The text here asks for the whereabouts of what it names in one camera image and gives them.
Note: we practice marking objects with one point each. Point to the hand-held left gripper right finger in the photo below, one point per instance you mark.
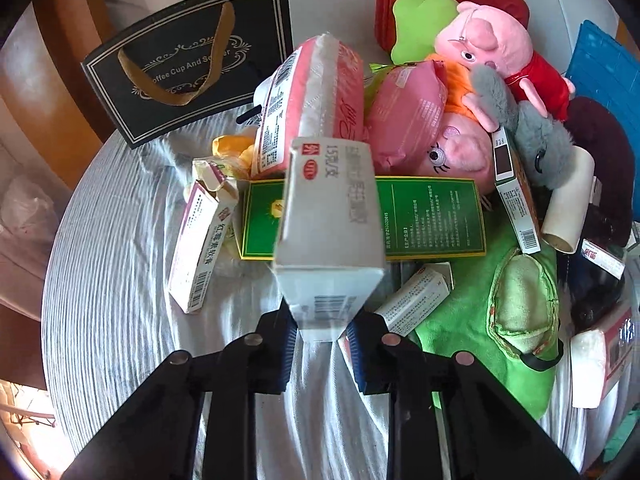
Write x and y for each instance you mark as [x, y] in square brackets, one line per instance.
[357, 355]

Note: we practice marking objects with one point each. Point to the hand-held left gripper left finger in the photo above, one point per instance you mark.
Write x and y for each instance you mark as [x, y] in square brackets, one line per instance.
[286, 355]

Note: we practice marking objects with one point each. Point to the white ointment box red logo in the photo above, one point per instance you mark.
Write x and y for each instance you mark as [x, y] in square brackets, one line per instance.
[330, 220]

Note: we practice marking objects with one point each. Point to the slim white medicine box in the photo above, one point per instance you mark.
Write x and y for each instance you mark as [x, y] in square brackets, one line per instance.
[415, 295]

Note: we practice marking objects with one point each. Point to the light green plush item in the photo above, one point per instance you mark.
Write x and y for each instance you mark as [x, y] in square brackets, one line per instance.
[475, 320]

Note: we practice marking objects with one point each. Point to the white purple medicine box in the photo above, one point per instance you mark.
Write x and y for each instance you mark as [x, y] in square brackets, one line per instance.
[200, 260]

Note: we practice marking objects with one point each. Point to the green box gold border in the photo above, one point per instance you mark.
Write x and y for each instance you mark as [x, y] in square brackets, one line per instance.
[430, 215]

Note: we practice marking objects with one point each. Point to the orange striped medicine box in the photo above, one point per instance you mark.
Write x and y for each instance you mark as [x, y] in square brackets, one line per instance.
[520, 200]

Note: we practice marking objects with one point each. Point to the pink plush long eyelashes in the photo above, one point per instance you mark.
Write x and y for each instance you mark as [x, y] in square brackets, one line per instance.
[465, 155]

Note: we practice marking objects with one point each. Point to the pink plastic packet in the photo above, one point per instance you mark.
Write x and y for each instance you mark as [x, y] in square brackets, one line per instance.
[405, 115]

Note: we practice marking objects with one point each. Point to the black pouch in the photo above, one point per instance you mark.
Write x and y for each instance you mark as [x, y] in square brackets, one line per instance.
[595, 295]

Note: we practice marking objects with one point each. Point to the pink tissue pack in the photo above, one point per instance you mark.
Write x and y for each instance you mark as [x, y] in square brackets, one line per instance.
[310, 100]

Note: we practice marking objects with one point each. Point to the cream paper roll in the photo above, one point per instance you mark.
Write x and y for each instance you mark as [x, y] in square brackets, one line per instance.
[567, 205]

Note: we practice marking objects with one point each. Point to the small red white box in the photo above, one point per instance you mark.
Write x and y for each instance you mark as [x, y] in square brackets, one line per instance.
[602, 257]

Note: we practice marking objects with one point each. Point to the grey plush toy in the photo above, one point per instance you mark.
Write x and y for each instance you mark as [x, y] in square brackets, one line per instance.
[530, 135]

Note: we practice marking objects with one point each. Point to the white plastic bag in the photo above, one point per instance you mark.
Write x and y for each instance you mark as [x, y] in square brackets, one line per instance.
[25, 215]

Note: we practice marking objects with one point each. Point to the black gift bag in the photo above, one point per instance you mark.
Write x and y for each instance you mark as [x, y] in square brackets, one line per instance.
[200, 60]

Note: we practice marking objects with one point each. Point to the dark maroon plush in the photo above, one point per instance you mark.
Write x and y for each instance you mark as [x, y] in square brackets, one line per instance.
[605, 160]

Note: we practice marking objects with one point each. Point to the green frog plush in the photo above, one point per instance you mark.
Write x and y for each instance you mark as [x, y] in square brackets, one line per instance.
[420, 25]

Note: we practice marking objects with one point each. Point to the pink pig plush red dress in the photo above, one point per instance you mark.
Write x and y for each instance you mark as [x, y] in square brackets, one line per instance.
[495, 45]

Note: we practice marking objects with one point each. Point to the blue plastic crate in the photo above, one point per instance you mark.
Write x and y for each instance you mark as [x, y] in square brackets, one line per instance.
[605, 70]

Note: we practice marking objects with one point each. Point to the brown wooden frame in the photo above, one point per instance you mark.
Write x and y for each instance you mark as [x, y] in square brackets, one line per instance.
[45, 85]

